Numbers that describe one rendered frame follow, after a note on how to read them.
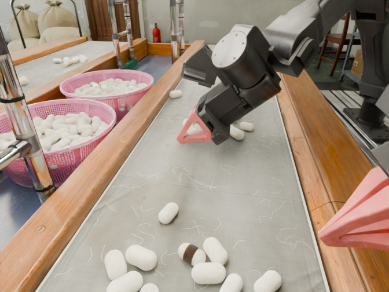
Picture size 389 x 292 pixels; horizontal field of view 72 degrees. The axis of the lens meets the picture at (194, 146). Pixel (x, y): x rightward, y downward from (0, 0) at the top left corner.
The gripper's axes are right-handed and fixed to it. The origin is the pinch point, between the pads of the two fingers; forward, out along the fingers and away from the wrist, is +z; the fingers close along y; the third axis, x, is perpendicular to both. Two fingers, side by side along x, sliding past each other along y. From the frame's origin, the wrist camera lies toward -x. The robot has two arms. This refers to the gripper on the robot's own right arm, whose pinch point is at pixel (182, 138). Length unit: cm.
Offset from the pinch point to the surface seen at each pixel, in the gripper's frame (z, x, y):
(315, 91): -23.9, 19.4, -31.2
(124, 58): 33, -25, -73
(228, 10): 16, -4, -459
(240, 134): -8.3, 7.4, -4.3
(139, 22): 144, -87, -440
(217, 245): -6.7, 5.9, 23.5
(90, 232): 7.1, -3.1, 22.4
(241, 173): -7.5, 9.1, 6.6
